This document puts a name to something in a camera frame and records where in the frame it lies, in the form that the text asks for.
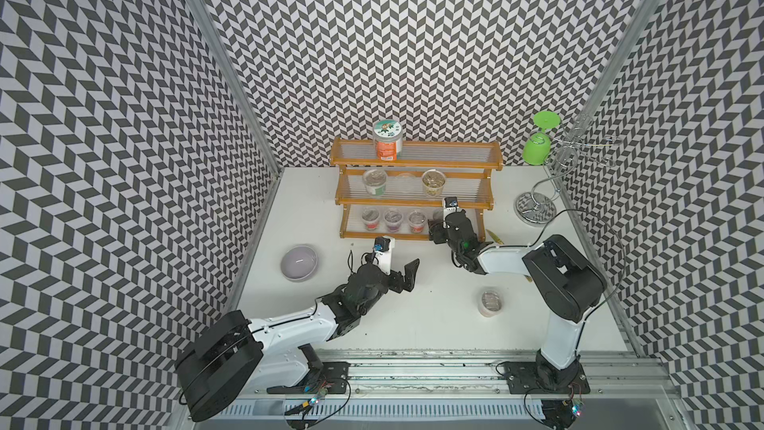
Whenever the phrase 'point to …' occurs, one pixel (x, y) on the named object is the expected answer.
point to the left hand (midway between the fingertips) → (404, 258)
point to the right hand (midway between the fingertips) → (439, 221)
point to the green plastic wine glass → (537, 146)
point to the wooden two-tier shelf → (391, 190)
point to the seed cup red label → (371, 217)
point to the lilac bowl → (298, 263)
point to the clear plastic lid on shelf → (405, 183)
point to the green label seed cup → (375, 182)
